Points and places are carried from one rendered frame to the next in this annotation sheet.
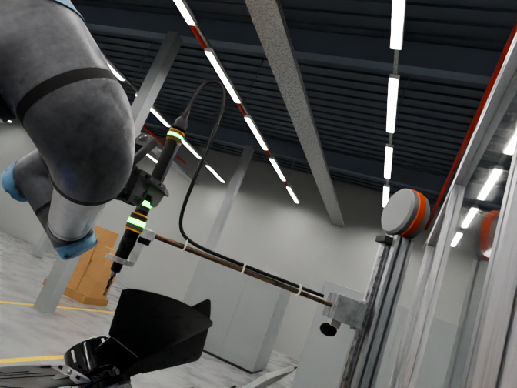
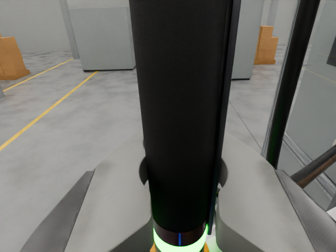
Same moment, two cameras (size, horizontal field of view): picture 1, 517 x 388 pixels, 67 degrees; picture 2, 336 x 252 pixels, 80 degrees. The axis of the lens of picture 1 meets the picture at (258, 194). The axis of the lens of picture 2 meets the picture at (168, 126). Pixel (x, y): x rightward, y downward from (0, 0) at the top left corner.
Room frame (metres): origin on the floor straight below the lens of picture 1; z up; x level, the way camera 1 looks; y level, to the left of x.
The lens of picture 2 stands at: (0.93, 0.29, 1.73)
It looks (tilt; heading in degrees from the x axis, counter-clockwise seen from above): 29 degrees down; 340
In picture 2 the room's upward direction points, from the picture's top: 2 degrees counter-clockwise
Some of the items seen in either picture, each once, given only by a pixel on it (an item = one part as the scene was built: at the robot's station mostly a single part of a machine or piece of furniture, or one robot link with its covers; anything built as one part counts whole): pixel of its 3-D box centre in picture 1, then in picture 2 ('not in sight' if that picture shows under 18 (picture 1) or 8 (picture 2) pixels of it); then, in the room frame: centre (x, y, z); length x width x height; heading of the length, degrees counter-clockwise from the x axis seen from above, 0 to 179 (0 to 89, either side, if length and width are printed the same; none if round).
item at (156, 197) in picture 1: (158, 196); (235, 204); (0.99, 0.24, 1.64); 0.09 x 0.03 x 0.06; 147
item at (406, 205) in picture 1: (404, 214); not in sight; (1.16, -0.44, 1.88); 0.17 x 0.15 x 0.16; 157
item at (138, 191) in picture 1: (123, 179); not in sight; (0.90, 0.30, 1.63); 0.12 x 0.08 x 0.09; 157
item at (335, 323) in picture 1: (328, 327); not in sight; (1.13, -0.32, 1.49); 0.05 x 0.04 x 0.05; 102
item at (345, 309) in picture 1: (346, 310); not in sight; (1.14, -0.35, 1.54); 0.10 x 0.07 x 0.08; 102
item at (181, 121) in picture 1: (152, 186); not in sight; (1.01, 0.26, 1.66); 0.04 x 0.04 x 0.46
